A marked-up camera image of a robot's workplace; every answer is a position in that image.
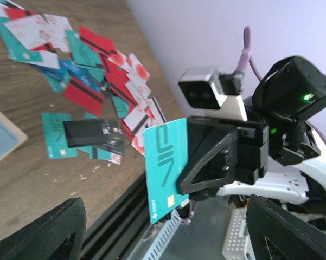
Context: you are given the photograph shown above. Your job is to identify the light blue slotted strip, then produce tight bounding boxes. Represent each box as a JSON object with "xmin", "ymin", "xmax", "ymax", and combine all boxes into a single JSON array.
[{"xmin": 143, "ymin": 210, "xmax": 182, "ymax": 260}]

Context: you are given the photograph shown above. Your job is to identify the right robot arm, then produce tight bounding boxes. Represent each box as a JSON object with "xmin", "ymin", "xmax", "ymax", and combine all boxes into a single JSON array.
[{"xmin": 176, "ymin": 54, "xmax": 326, "ymax": 215}]

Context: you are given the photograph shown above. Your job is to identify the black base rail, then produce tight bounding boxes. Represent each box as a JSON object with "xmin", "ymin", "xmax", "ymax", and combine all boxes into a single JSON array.
[{"xmin": 80, "ymin": 174, "xmax": 149, "ymax": 259}]

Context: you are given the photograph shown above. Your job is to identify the teal VIP card centre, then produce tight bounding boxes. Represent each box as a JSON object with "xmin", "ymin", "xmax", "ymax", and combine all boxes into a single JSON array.
[{"xmin": 41, "ymin": 112, "xmax": 78, "ymax": 160}]

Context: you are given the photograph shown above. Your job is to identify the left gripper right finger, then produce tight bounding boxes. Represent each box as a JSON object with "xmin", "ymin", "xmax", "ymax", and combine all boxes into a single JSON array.
[{"xmin": 246, "ymin": 195, "xmax": 326, "ymax": 260}]

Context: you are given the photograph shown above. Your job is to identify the black card right pile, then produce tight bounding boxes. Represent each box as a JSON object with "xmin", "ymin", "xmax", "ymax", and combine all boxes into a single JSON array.
[{"xmin": 63, "ymin": 119, "xmax": 125, "ymax": 155}]

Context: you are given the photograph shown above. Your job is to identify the beige leather card holder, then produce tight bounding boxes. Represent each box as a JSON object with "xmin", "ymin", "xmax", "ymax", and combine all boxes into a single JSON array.
[{"xmin": 0, "ymin": 111, "xmax": 28, "ymax": 161}]

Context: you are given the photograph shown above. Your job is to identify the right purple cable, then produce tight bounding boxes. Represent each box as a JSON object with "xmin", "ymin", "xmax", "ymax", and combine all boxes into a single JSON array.
[{"xmin": 232, "ymin": 26, "xmax": 326, "ymax": 158}]

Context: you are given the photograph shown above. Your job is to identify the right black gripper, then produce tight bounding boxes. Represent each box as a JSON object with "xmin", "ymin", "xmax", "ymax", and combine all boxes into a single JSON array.
[{"xmin": 176, "ymin": 116, "xmax": 269, "ymax": 201}]

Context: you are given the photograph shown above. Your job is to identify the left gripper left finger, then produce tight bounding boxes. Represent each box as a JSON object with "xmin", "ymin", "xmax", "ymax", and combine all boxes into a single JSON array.
[{"xmin": 0, "ymin": 198, "xmax": 86, "ymax": 259}]

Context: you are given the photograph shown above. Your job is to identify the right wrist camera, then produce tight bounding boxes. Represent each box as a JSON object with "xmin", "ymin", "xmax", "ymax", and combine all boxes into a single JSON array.
[{"xmin": 178, "ymin": 66, "xmax": 247, "ymax": 121}]

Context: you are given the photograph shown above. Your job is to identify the white red patterned card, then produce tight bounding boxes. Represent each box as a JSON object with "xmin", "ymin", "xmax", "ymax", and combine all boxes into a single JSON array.
[{"xmin": 109, "ymin": 51, "xmax": 151, "ymax": 110}]

